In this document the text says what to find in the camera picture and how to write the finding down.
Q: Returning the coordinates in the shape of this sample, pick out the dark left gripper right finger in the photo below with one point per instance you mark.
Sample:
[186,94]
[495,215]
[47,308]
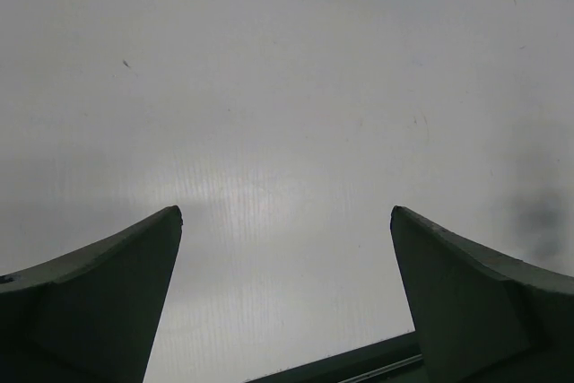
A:
[480,315]

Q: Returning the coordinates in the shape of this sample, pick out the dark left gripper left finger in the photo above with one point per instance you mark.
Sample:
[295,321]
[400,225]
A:
[90,315]

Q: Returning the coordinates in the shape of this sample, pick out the dark metal table edge rail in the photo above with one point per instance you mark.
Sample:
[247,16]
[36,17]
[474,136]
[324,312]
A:
[396,359]

